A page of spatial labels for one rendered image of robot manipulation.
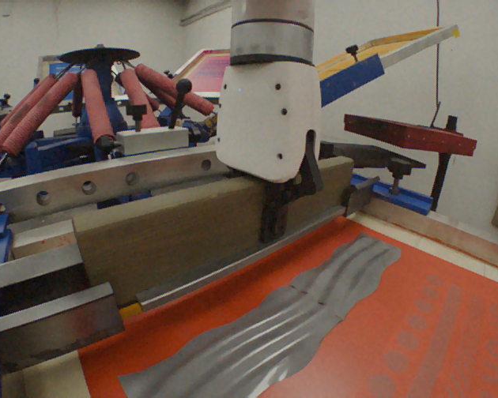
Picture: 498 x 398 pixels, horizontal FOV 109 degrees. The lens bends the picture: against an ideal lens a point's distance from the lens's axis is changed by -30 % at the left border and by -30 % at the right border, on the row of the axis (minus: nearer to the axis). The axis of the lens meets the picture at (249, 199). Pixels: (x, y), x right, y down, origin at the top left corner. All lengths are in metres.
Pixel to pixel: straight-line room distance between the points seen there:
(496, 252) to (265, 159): 0.38
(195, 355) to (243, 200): 0.13
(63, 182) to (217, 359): 0.30
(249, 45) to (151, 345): 0.25
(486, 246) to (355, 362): 0.30
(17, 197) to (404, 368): 0.46
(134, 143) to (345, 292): 0.38
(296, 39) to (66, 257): 0.25
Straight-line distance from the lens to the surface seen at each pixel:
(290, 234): 0.28
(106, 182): 0.39
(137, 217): 0.18
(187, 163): 0.43
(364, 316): 0.26
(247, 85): 0.22
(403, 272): 0.34
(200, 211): 0.20
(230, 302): 0.25
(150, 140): 0.46
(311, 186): 0.21
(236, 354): 0.21
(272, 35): 0.21
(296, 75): 0.20
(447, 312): 0.31
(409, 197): 0.48
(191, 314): 0.24
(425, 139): 1.15
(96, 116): 0.66
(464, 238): 0.45
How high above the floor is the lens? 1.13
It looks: 22 degrees down
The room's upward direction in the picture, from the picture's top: 3 degrees clockwise
